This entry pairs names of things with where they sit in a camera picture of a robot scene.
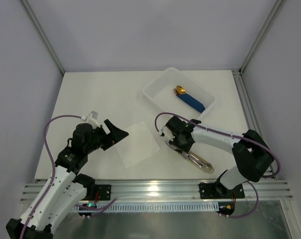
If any silver knife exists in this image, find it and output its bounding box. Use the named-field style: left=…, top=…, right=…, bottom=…
left=164, top=139, right=211, bottom=169

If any white paper napkin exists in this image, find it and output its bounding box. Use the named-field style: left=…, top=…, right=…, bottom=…
left=115, top=122, right=160, bottom=168

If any oval wooden cutlery tray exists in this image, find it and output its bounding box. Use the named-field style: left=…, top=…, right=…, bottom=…
left=177, top=150, right=214, bottom=174

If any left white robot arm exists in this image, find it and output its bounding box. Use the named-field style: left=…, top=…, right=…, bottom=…
left=6, top=117, right=129, bottom=239

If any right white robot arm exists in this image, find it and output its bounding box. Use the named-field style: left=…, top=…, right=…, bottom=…
left=159, top=116, right=275, bottom=199

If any gold cutlery in roll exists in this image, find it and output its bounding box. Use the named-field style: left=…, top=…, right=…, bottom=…
left=173, top=85, right=186, bottom=95

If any white plastic basket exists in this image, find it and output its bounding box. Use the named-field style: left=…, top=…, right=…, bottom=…
left=142, top=67, right=215, bottom=120

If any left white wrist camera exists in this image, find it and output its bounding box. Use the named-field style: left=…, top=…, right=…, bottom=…
left=81, top=111, right=100, bottom=128

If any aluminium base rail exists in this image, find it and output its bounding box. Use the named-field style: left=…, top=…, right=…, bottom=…
left=20, top=179, right=294, bottom=204

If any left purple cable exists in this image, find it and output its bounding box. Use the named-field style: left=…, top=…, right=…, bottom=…
left=18, top=114, right=116, bottom=239

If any purple cable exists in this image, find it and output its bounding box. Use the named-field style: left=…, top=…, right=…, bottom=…
left=154, top=112, right=282, bottom=220
left=18, top=114, right=116, bottom=239

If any white slotted cable duct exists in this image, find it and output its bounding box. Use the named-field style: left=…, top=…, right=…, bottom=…
left=104, top=201, right=219, bottom=213

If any right aluminium side rail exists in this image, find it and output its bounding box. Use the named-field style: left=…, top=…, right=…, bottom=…
left=231, top=69, right=276, bottom=180

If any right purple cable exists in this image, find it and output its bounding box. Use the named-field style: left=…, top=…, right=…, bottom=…
left=154, top=112, right=282, bottom=220

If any left aluminium frame post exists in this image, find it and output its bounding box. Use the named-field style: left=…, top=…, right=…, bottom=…
left=19, top=0, right=65, bottom=76

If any aluminium frame post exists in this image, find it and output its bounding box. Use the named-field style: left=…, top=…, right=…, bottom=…
left=19, top=0, right=65, bottom=76
left=239, top=0, right=286, bottom=74

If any right aluminium frame post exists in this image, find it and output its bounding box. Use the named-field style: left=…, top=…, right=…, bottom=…
left=239, top=0, right=286, bottom=74

